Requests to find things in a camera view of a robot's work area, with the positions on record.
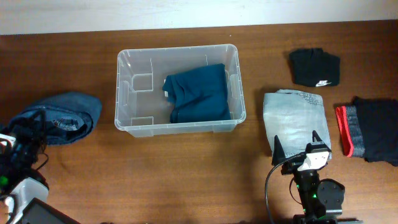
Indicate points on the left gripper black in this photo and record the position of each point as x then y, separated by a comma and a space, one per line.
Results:
26, 128

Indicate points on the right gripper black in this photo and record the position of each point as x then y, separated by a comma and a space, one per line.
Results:
278, 156

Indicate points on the blue denim jeans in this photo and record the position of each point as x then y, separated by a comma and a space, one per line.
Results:
69, 117

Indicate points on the dark teal shirt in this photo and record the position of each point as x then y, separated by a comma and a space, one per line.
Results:
198, 95

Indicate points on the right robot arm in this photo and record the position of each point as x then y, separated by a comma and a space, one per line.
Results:
321, 200

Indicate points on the clear plastic storage container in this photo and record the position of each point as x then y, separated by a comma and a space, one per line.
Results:
141, 108

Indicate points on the light grey folded jeans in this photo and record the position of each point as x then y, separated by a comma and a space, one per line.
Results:
292, 116

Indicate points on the black shorts red grey waistband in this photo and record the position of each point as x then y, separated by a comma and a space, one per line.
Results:
368, 129

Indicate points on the black Nike folded garment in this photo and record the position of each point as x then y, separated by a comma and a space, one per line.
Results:
315, 68

